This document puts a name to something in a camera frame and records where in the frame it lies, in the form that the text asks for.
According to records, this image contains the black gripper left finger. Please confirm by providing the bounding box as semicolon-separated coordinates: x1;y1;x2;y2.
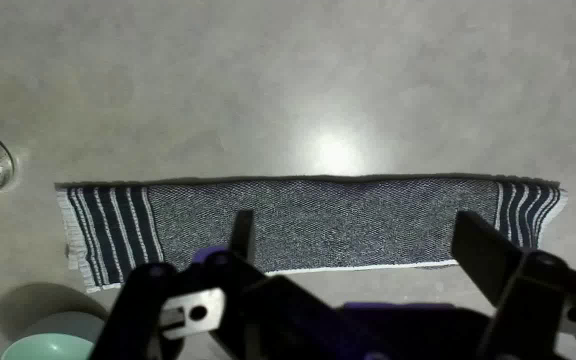
193;209;344;360

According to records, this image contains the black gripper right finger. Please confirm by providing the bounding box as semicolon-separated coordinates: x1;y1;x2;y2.
450;210;576;360

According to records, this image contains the grey towel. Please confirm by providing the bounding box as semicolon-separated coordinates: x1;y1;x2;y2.
54;173;567;297

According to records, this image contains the mint green bowl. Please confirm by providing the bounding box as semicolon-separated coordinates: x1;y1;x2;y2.
0;331;97;360

